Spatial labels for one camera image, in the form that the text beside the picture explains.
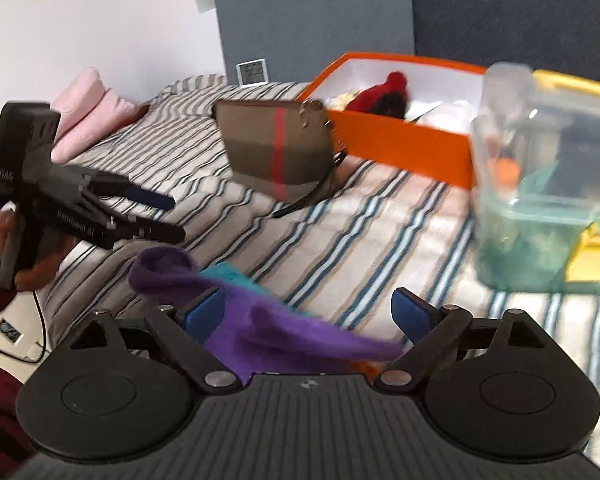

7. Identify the purple knit scarf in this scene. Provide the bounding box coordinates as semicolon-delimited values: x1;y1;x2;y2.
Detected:
129;246;403;382

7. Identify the left hand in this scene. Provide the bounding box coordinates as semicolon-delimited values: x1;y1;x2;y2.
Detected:
0;209;76;292

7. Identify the teal tissue pack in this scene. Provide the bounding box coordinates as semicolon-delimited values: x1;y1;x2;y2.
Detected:
199;262;278;301

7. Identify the pink pillow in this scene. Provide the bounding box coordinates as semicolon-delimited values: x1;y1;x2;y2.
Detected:
50;66;143;165

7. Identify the striped bed sheet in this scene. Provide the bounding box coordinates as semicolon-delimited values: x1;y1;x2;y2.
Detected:
40;72;600;466

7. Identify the brown plaid handbag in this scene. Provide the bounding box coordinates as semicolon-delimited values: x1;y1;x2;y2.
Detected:
211;100;348;218

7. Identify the white digital clock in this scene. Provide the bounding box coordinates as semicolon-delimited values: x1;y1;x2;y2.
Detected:
236;58;270;87

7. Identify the orange cardboard box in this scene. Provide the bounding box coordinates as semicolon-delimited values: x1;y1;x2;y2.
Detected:
297;52;486;190

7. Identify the clear plastic storage box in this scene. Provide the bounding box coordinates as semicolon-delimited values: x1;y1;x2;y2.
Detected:
470;63;600;294

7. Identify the red knit hat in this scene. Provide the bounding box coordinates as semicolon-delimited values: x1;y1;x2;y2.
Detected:
346;72;410;120

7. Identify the dark blue headboard cushion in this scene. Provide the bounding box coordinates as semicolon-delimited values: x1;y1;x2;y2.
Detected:
412;0;600;81

